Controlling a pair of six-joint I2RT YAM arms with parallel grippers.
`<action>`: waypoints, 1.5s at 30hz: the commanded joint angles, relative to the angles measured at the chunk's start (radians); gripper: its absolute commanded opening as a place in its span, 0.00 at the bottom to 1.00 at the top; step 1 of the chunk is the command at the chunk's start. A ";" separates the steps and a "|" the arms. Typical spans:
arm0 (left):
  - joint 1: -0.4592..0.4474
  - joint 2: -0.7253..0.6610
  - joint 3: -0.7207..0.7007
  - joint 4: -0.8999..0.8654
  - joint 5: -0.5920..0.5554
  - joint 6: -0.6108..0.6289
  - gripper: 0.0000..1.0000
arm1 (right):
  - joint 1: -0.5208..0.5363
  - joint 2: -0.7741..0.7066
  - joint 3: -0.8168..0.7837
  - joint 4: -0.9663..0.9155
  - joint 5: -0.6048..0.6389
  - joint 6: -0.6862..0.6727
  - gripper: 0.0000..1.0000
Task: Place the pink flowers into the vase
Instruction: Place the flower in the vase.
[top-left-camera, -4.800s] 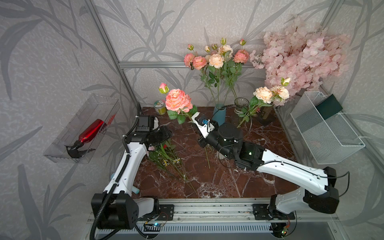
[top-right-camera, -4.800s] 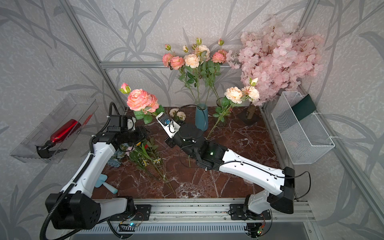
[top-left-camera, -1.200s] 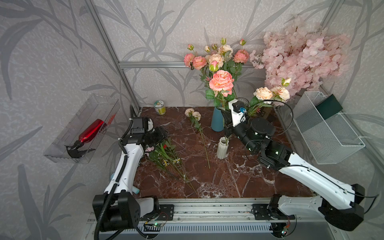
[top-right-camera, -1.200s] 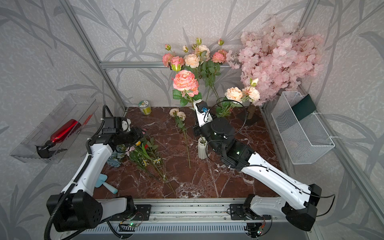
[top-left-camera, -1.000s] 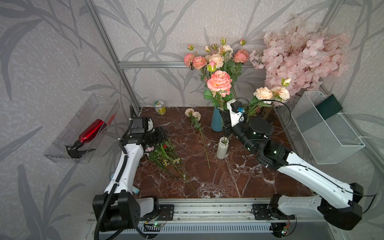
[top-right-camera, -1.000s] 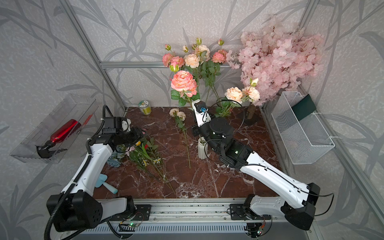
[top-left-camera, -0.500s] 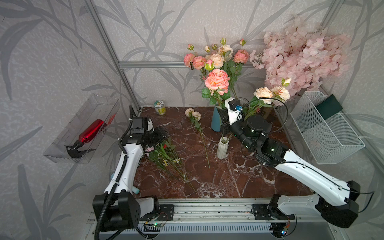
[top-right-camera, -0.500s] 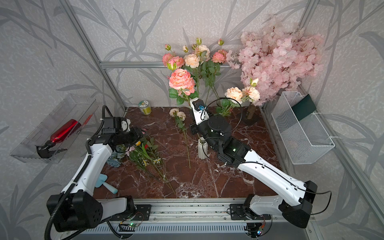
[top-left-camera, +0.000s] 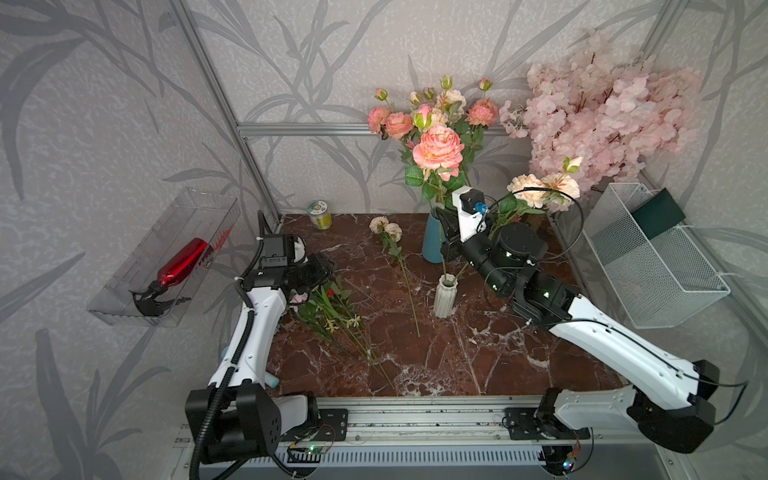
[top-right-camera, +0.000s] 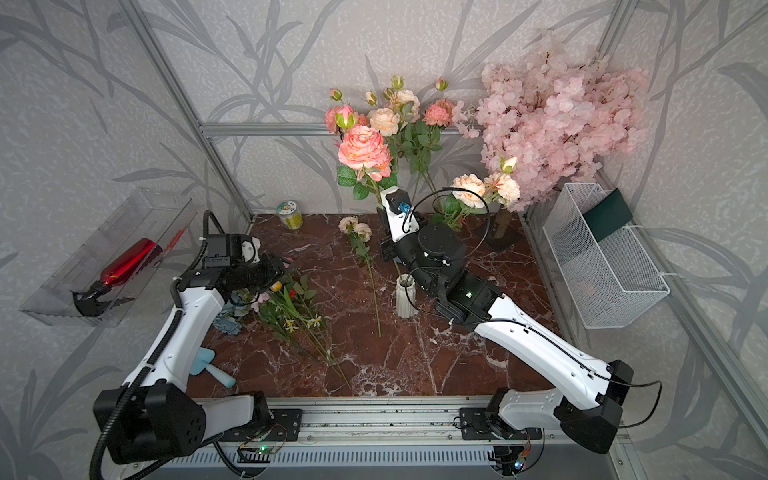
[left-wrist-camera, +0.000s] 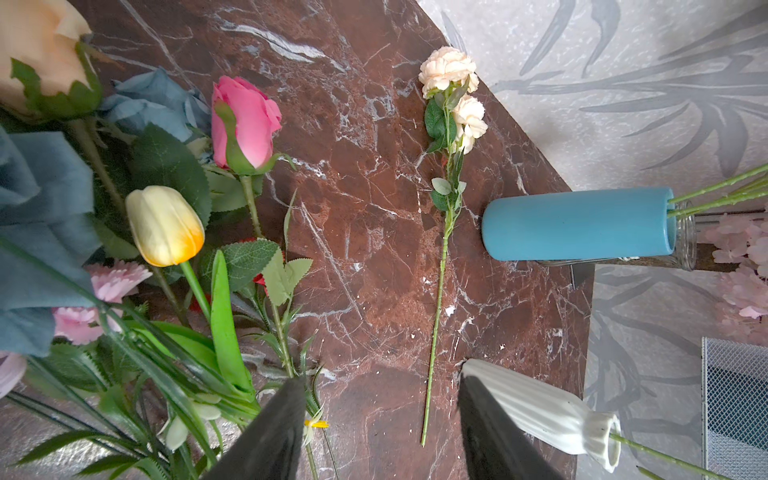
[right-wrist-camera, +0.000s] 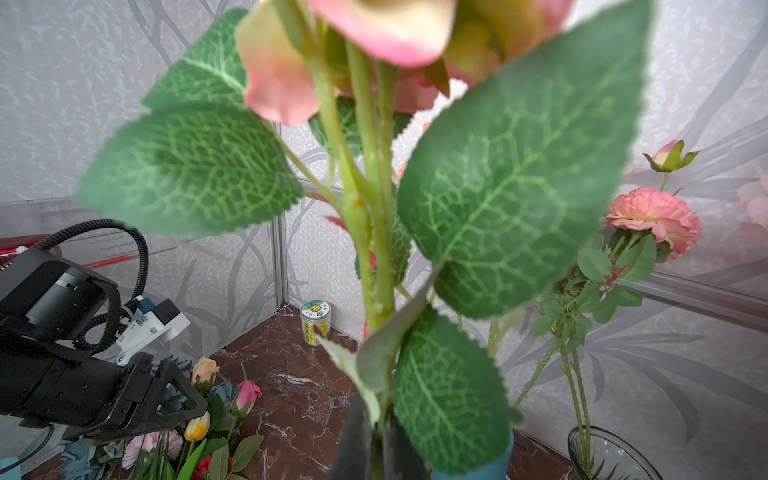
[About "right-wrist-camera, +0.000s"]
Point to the small tape roll jar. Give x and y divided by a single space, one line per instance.
316 321

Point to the blue hydrangea flower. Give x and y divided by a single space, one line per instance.
90 459

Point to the magenta rose bud stem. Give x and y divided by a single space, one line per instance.
248 394

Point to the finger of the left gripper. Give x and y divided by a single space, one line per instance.
139 424
177 397

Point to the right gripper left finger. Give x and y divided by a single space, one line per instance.
352 461

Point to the teal ceramic vase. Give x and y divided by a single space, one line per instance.
495 469

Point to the red carnation stem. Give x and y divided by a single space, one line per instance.
215 466

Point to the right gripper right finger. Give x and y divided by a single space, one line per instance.
400 460

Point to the clear glass vase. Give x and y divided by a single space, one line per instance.
607 456

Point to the small pink rose stem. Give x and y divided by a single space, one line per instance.
474 148

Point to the small pink flower sprig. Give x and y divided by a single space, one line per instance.
146 443

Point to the single pink rose stem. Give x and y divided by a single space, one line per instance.
641 229

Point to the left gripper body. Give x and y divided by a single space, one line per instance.
40 388

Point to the peach rose on hydrangea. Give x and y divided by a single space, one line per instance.
205 371

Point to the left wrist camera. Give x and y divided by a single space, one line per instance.
150 322

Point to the aluminium back crossbar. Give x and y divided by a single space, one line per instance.
723 304

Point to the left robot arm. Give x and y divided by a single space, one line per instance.
72 351

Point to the yellow tulip stem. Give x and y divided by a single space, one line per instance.
195 434

